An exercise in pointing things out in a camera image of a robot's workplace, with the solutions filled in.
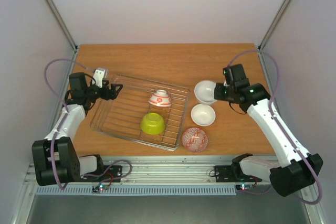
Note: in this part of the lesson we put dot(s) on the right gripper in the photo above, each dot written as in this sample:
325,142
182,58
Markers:
219,92

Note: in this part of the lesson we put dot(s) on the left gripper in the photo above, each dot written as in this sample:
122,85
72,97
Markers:
113,95

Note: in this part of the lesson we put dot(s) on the plain white bowl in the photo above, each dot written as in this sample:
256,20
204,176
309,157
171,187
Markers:
204,92
203,115

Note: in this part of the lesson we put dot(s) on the chrome wire dish rack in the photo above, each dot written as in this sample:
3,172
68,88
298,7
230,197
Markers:
122,116

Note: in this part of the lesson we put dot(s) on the red floral pattern bowl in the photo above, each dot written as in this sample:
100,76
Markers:
160,98

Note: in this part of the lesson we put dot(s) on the green and white bowl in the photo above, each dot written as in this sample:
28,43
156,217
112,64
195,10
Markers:
153,124

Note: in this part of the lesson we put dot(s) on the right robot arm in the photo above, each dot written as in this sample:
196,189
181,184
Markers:
296,168

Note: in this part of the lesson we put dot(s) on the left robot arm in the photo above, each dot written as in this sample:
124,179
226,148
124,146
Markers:
55,159

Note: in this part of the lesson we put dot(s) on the red geometric pattern bowl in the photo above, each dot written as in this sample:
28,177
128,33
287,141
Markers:
195,139

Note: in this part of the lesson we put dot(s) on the right controller board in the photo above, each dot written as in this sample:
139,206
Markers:
244,187

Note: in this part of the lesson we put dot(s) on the controller board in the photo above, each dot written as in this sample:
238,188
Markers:
99,188
244,187

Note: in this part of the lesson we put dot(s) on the left controller board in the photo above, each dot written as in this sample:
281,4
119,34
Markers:
99,188

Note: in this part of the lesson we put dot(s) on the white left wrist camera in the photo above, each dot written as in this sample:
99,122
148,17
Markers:
99,75

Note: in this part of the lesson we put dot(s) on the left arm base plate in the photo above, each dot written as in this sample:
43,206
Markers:
115,171

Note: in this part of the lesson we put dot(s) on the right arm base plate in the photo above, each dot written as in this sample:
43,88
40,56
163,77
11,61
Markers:
225,174

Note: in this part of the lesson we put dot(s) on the slotted grey cable duct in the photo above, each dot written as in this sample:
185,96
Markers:
142,190

